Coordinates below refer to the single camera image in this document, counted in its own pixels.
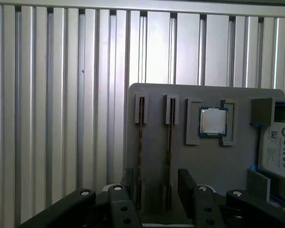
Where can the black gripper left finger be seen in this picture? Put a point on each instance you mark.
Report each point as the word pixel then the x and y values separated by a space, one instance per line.
pixel 123 213

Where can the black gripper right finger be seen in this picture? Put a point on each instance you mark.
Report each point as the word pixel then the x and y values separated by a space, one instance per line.
pixel 204 213

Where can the grey parts rack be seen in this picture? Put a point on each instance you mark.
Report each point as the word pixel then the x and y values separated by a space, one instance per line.
pixel 204 161

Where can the silver CPU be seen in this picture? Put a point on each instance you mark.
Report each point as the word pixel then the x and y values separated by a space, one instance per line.
pixel 212 121

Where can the silver hard disk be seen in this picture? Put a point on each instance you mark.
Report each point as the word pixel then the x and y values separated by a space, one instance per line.
pixel 280 147

